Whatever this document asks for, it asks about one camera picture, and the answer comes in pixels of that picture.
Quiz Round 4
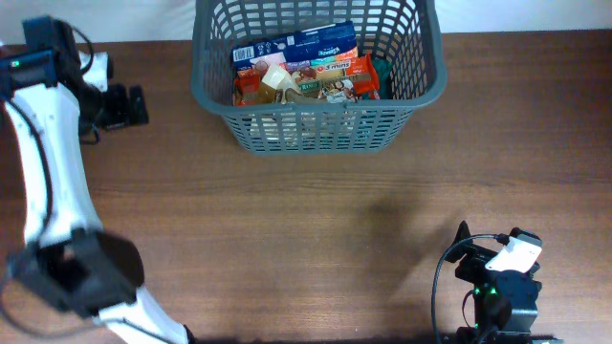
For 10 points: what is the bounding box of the brown pastry snack bag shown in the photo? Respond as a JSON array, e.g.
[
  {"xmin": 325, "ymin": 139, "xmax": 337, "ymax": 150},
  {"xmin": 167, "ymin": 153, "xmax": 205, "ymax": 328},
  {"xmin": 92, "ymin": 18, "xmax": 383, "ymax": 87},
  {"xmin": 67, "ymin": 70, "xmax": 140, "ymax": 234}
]
[{"xmin": 255, "ymin": 65, "xmax": 359, "ymax": 104}]

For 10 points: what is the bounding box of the green coffee mix bag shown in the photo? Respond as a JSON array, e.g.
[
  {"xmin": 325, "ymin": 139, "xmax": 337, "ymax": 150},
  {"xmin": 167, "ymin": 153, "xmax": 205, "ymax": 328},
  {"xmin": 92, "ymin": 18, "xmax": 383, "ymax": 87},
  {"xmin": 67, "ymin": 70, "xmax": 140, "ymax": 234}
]
[{"xmin": 362, "ymin": 59, "xmax": 393, "ymax": 99}]

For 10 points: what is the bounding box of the San Remo spaghetti packet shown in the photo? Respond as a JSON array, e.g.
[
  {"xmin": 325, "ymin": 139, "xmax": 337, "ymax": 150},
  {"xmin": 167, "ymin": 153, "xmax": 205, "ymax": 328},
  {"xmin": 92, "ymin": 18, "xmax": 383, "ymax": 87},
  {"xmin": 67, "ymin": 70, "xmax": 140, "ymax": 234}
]
[{"xmin": 233, "ymin": 55, "xmax": 380, "ymax": 106}]

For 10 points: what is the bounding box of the blue pasta packet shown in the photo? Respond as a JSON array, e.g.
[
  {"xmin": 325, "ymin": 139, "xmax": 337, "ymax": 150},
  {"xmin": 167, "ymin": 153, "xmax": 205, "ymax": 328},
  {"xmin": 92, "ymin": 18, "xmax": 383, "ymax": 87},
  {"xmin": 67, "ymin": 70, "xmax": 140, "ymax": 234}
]
[{"xmin": 230, "ymin": 21, "xmax": 359, "ymax": 71}]

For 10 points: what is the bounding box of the grey plastic basket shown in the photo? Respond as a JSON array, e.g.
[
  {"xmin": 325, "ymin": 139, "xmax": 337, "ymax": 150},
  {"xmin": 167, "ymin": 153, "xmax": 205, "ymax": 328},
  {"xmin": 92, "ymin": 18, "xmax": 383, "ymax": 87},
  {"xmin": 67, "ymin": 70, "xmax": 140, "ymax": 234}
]
[{"xmin": 190, "ymin": 0, "xmax": 448, "ymax": 155}]

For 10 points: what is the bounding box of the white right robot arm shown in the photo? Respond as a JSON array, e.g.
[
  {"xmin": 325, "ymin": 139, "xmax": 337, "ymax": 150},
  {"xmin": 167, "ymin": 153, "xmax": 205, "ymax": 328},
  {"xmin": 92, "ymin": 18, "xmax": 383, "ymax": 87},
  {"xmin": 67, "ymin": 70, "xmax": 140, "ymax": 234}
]
[{"xmin": 443, "ymin": 221, "xmax": 562, "ymax": 344}]

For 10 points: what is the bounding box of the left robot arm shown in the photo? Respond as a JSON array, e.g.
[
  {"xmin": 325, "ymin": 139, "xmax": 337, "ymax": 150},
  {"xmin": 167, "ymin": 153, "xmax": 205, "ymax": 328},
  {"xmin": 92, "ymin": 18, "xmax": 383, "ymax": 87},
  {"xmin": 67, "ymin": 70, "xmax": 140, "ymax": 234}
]
[{"xmin": 1, "ymin": 15, "xmax": 194, "ymax": 343}]

